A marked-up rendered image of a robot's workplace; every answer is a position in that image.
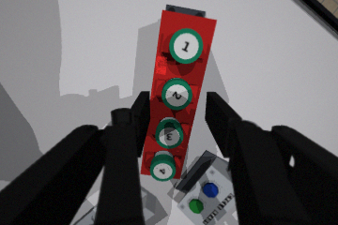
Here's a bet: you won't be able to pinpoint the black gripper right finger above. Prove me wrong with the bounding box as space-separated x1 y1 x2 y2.
205 92 338 225

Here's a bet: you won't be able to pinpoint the white key panel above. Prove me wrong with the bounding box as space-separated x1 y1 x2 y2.
176 150 235 225

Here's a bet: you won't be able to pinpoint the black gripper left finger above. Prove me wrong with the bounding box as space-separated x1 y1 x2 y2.
0 91 150 225

